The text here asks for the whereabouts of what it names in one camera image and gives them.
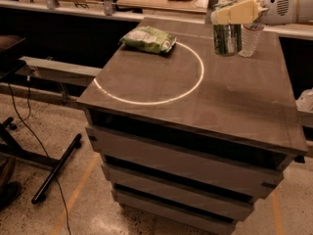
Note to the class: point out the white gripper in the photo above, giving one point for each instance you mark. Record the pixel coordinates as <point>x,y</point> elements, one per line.
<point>279,4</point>

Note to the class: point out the green soda can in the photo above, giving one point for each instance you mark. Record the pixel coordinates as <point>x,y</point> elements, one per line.
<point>227,39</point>

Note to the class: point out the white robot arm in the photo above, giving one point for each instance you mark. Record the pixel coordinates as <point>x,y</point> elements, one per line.
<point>304,11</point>

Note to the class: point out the clear plastic water bottle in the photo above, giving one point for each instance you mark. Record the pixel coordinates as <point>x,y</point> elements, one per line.
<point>250,38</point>

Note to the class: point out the green chip bag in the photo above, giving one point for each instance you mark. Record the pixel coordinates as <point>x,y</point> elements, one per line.
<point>149,39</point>

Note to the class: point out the grey drawer cabinet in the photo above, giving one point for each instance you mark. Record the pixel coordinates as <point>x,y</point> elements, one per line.
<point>190,135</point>

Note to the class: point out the black chair base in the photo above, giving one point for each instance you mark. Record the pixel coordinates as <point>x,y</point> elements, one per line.
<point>11,147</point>

